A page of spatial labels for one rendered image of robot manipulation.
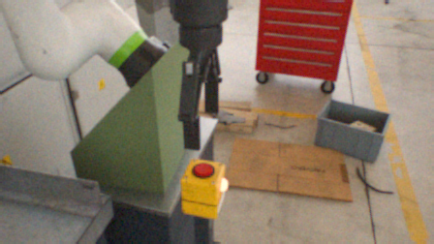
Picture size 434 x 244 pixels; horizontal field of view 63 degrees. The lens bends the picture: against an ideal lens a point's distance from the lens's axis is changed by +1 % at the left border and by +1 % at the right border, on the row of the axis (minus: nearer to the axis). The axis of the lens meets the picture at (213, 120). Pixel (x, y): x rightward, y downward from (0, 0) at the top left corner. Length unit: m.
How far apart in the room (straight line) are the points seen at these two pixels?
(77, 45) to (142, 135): 0.25
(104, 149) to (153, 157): 0.13
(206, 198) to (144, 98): 0.25
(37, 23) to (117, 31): 0.20
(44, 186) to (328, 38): 2.45
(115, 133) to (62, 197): 0.18
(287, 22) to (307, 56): 0.32
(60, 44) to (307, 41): 2.33
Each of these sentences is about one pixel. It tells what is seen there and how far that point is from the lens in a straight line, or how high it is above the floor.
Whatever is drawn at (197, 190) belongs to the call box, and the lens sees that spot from 0.75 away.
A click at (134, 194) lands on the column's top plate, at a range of 0.95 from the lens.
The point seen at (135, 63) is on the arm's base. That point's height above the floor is 1.04.
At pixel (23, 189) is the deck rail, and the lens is 0.89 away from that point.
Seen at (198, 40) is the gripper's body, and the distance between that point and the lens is 0.58.
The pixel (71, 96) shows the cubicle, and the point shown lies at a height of 0.60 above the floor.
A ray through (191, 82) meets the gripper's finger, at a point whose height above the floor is 1.15.
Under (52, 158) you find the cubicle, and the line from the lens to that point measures 1.76.
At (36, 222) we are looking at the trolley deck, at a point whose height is 0.85.
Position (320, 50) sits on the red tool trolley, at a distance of 2.97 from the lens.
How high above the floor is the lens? 1.39
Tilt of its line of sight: 32 degrees down
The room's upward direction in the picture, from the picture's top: straight up
